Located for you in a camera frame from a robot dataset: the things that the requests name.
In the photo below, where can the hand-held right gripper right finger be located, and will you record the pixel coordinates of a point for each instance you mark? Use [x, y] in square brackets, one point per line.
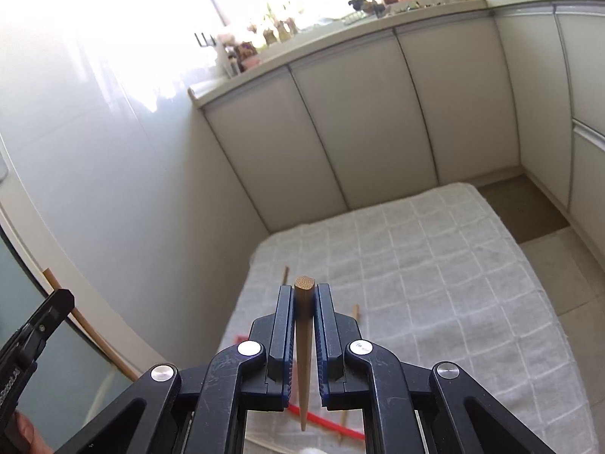
[322, 321]

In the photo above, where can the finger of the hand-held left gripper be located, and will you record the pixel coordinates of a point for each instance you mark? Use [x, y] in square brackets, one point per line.
[54, 307]

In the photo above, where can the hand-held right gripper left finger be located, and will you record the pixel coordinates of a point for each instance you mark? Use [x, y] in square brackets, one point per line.
[286, 321]

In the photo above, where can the wooden chopstick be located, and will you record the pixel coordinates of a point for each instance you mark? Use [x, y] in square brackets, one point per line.
[304, 331]
[356, 313]
[285, 276]

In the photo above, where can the red plastic spoon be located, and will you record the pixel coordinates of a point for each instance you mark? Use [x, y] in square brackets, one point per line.
[331, 423]

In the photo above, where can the person's left hand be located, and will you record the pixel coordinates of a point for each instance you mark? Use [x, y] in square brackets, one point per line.
[16, 435]

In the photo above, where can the wooden pole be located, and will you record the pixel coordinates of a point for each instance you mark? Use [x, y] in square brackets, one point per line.
[90, 328]

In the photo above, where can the grey checked tablecloth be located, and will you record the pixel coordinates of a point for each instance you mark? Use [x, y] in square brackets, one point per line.
[425, 293]

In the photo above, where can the white kitchen base cabinets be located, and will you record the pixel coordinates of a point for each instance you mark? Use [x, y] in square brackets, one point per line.
[359, 118]

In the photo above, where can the brown floor mat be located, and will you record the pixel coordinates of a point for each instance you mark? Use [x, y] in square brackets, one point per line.
[520, 208]

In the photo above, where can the white kitchen countertop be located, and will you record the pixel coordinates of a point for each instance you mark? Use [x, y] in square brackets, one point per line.
[212, 90]

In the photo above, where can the row of small jars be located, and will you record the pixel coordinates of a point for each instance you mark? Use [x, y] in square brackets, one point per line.
[279, 30]

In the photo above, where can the black hook rack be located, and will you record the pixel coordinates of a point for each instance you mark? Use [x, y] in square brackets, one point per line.
[205, 41]

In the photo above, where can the dark lumpy object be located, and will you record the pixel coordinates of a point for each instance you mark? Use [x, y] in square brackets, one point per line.
[366, 6]

